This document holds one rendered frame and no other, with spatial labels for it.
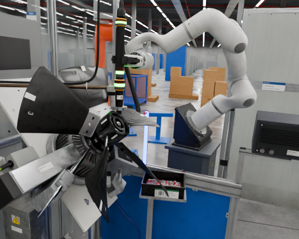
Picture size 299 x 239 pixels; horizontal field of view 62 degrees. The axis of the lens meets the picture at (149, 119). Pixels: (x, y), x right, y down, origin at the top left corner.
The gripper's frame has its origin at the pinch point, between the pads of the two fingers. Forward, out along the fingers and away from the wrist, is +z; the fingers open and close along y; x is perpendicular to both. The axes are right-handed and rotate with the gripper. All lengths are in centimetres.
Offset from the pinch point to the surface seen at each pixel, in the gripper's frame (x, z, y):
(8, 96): -16.7, 22.0, 38.0
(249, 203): -146, -175, -73
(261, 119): -24, -29, -59
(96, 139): -31.0, 14.1, 2.2
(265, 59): 7, -179, -66
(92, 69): -5.2, -5.4, 16.8
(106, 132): -26.7, 15.5, -3.0
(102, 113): -21.8, 6.9, 3.8
